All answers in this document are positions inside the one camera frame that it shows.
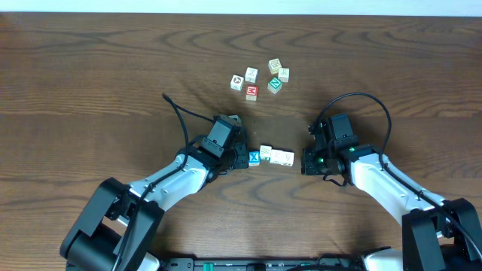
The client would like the blue X wooden block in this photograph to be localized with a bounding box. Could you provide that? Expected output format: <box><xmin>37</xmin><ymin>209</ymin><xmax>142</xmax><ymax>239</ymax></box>
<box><xmin>249</xmin><ymin>151</ymin><xmax>261</xmax><ymax>166</ymax></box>

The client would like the green-edged wooden block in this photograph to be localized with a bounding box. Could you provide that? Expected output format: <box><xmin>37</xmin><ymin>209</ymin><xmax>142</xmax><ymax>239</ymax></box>
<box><xmin>259</xmin><ymin>145</ymin><xmax>272</xmax><ymax>161</ymax></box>

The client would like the yellow-edged wooden block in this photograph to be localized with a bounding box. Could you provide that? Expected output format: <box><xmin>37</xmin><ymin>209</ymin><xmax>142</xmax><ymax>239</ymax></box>
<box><xmin>270</xmin><ymin>149</ymin><xmax>284</xmax><ymax>164</ymax></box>

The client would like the plain wooden block placed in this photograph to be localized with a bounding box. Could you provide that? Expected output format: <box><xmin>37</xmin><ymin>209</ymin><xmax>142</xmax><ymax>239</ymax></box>
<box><xmin>282</xmin><ymin>151</ymin><xmax>294</xmax><ymax>166</ymax></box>

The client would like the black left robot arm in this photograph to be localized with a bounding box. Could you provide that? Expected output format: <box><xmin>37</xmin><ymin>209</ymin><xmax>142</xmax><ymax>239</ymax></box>
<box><xmin>59</xmin><ymin>128</ymin><xmax>248</xmax><ymax>270</ymax></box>

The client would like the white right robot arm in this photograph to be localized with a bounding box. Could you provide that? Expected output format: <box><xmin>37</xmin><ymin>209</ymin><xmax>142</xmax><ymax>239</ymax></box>
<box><xmin>301</xmin><ymin>136</ymin><xmax>481</xmax><ymax>270</ymax></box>

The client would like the red M wooden block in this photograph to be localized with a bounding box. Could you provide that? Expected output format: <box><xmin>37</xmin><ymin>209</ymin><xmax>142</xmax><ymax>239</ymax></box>
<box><xmin>246</xmin><ymin>85</ymin><xmax>258</xmax><ymax>101</ymax></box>

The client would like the wooden block with round picture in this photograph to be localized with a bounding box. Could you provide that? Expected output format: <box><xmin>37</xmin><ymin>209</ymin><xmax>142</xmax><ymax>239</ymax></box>
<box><xmin>230</xmin><ymin>75</ymin><xmax>244</xmax><ymax>91</ymax></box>

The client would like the green N wooden block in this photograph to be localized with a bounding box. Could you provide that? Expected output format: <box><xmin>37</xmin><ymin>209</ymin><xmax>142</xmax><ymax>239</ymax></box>
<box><xmin>267</xmin><ymin>77</ymin><xmax>283</xmax><ymax>94</ymax></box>

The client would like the plain wooden block upper middle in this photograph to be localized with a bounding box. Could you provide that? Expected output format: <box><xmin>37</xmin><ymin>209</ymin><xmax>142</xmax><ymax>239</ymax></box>
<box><xmin>245</xmin><ymin>67</ymin><xmax>258</xmax><ymax>84</ymax></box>

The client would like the plain wooden block top right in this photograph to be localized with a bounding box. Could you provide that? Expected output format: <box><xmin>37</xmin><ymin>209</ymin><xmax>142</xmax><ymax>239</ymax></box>
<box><xmin>278</xmin><ymin>68</ymin><xmax>290</xmax><ymax>83</ymax></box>

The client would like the yellow-print wooden block top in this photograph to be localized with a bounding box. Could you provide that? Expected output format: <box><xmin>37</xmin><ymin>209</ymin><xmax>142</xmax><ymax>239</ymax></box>
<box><xmin>268</xmin><ymin>58</ymin><xmax>282</xmax><ymax>75</ymax></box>

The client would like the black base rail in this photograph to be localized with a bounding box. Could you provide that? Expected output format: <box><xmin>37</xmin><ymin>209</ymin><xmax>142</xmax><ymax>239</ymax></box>
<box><xmin>159</xmin><ymin>254</ymin><xmax>366</xmax><ymax>271</ymax></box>

